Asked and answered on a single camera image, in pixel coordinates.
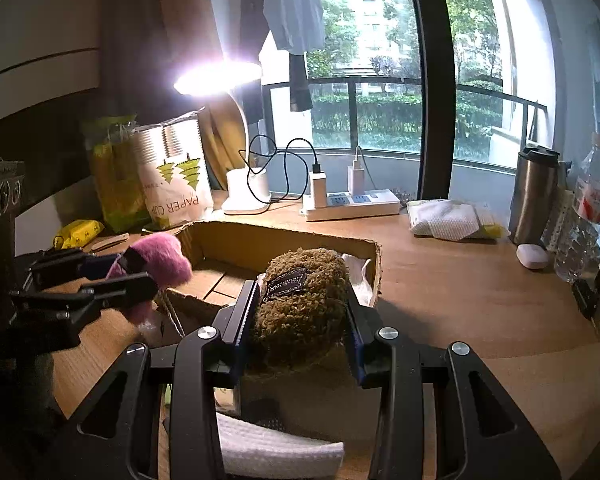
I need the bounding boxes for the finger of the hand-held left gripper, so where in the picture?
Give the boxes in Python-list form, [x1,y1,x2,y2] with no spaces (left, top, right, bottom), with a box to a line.
[27,249,148,283]
[10,271,160,322]

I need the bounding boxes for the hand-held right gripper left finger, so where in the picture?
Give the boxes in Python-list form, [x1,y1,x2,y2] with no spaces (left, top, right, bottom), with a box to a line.
[55,280,261,480]

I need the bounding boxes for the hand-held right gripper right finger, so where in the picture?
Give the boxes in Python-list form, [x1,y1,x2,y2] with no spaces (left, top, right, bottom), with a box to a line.
[342,294,563,480]

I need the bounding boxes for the pink fuzzy hat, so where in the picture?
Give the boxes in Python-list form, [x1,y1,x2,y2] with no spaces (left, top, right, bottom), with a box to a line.
[105,231,194,325]

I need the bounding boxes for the olive green fuzzy hat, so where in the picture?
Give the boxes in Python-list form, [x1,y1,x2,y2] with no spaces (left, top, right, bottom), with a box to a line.
[249,247,355,370]

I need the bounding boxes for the cardboard box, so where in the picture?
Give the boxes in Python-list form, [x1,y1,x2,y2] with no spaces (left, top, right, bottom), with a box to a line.
[152,220,386,441]

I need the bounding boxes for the small wooden stick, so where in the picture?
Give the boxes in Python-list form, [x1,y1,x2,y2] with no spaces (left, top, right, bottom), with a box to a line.
[89,232,132,254]

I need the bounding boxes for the yellow wipes packet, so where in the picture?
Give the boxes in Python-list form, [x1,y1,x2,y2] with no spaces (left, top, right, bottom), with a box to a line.
[52,220,106,251]

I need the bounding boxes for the white plastic bag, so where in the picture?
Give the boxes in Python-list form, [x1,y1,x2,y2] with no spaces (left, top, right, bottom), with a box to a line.
[341,252,377,307]

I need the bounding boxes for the yellow-green plastic bag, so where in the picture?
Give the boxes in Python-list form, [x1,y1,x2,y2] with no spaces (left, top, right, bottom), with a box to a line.
[81,114,152,234]

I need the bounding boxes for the paper cup pack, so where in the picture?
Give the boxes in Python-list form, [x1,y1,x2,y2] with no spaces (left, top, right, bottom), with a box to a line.
[134,107,216,232]

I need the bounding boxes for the white folded towel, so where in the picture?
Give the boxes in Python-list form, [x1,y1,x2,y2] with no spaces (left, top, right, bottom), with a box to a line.
[214,410,347,479]

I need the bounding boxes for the white desk lamp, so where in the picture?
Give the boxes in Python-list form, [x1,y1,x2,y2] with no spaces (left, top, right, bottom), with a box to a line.
[172,60,276,217]

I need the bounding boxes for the white power strip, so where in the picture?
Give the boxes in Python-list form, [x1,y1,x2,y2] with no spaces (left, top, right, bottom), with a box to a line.
[301,188,402,223]

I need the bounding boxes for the white cloth pack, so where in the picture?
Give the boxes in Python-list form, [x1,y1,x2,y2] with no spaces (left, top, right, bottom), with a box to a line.
[406,198,507,242]

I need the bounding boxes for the white charger with black plug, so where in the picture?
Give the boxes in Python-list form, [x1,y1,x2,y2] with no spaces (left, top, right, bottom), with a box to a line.
[307,161,328,209]

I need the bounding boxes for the white earbud case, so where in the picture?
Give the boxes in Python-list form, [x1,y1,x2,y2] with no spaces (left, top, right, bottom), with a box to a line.
[516,243,552,271]

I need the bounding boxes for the steel travel tumbler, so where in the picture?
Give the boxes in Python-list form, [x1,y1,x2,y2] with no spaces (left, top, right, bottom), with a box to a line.
[508,145,562,247]

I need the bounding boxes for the brown curtain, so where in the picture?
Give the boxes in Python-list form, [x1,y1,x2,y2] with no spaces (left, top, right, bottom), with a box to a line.
[99,0,228,126]

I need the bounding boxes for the black clip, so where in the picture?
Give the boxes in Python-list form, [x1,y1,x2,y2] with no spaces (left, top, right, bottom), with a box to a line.
[572,266,600,332]

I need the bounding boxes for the dark hanging trousers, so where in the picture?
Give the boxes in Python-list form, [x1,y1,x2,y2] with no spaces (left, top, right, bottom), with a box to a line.
[287,51,314,114]

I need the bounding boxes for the dark hanging garment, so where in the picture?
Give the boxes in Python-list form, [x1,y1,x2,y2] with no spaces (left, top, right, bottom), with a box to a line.
[239,0,272,125]

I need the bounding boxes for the balcony railing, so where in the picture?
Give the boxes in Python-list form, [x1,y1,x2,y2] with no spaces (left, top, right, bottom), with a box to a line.
[261,76,550,162]

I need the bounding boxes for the clear plastic water bottle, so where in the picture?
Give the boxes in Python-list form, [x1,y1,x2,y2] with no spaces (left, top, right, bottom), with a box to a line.
[553,132,600,284]

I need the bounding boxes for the light blue hanging shirt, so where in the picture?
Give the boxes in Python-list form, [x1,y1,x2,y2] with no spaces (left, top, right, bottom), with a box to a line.
[261,0,327,57]

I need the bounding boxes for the white charger with white cable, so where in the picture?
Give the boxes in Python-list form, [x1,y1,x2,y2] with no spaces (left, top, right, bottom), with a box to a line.
[347,145,368,197]

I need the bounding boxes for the black cable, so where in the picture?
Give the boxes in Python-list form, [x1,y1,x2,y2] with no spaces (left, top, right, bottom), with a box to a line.
[236,134,324,207]

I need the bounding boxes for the black window frame post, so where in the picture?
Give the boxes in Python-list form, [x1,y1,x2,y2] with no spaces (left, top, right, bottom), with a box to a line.
[404,0,462,202]

